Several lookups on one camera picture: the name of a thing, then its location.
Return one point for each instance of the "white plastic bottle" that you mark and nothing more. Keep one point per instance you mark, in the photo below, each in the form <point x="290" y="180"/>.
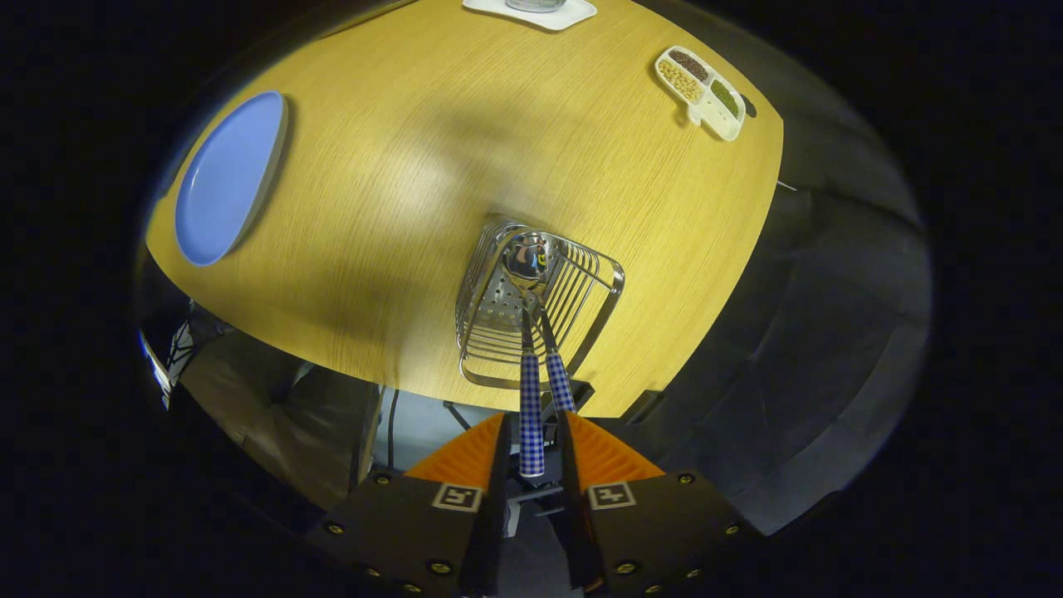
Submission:
<point x="536" y="5"/>

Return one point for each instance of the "black backdrop cloth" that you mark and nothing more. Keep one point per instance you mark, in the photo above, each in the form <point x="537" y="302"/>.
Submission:
<point x="830" y="332"/>

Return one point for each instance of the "blue plate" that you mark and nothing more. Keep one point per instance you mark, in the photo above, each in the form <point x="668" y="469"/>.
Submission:
<point x="228" y="178"/>

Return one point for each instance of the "white divided bean dish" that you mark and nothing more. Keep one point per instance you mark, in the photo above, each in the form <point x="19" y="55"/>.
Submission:
<point x="702" y="91"/>

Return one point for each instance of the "white coaster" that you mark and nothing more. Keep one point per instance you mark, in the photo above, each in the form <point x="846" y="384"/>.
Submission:
<point x="573" y="15"/>

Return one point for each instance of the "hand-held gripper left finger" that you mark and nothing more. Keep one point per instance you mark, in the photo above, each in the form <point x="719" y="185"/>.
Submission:
<point x="494" y="498"/>

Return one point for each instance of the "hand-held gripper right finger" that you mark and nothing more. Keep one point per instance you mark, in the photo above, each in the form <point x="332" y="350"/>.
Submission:
<point x="573" y="507"/>

